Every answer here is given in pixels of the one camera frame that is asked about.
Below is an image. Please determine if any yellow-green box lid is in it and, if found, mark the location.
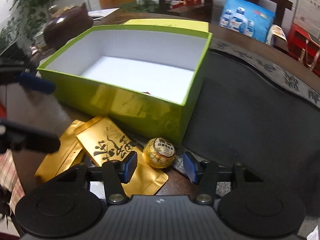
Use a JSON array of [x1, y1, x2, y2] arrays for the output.
[[125, 18, 209, 32]]

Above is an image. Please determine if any potted green plant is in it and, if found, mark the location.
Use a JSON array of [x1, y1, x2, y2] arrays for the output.
[[1, 0, 60, 51]]

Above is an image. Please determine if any gold tea pouch with calligraphy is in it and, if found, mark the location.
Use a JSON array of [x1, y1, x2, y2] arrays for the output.
[[74, 116, 169, 197]]

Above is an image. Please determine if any red gift bag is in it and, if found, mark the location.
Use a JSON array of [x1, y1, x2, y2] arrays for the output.
[[287, 24, 319, 76]]

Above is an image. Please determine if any gold foil tea ball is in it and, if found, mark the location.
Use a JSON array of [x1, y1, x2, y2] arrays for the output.
[[143, 137, 175, 169]]

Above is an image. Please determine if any framed certificate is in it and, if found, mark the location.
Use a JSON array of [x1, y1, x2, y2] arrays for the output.
[[293, 0, 319, 38]]

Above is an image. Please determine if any brown clay teapot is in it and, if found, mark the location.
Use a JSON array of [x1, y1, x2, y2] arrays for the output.
[[43, 3, 93, 50]]

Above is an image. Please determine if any dark stone tea tray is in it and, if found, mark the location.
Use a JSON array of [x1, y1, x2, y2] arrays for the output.
[[182, 38, 319, 218]]

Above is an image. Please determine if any green shoe box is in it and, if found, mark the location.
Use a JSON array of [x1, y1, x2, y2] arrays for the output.
[[39, 24, 212, 145]]

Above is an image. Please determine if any plain gold tea pouch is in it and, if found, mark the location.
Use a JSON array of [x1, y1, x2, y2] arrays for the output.
[[34, 120, 85, 185]]

